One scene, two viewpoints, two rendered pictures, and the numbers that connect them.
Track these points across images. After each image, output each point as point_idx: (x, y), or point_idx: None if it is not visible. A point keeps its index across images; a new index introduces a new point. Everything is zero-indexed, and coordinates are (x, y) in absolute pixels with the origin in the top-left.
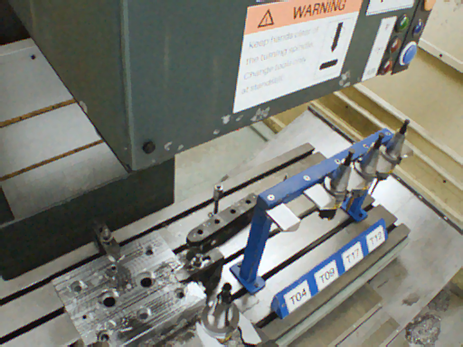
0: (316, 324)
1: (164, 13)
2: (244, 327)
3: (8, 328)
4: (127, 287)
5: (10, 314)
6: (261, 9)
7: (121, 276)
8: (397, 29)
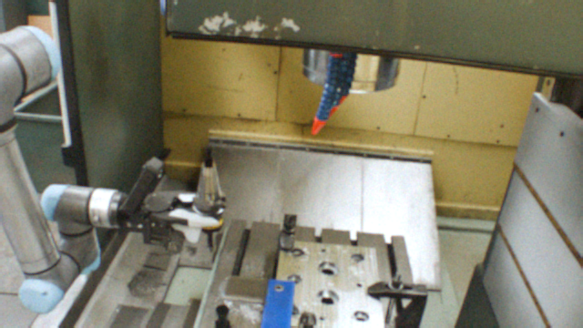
0: None
1: None
2: (189, 214)
3: (362, 242)
4: (330, 282)
5: (374, 247)
6: None
7: (345, 284)
8: None
